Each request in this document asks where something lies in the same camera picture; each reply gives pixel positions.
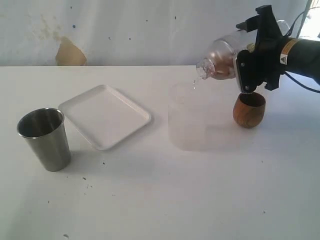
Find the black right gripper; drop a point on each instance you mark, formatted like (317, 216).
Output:
(263, 64)

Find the clear plastic tumbler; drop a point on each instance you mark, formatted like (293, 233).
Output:
(238, 41)

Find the gold foil coin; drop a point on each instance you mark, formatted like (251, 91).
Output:
(251, 47)

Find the clear plastic shaker lid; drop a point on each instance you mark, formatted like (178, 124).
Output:
(205, 67)

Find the small brown wooden cup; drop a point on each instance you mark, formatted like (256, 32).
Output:
(249, 110)

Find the stainless steel cup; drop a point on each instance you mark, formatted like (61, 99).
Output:
(44, 131)

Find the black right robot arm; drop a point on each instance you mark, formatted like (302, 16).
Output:
(300, 56)

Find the translucent plastic measuring cup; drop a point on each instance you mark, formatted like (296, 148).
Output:
(188, 114)

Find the white rectangular plastic tray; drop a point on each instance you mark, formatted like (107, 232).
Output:
(104, 116)

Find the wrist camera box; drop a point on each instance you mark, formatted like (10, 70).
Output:
(237, 67)

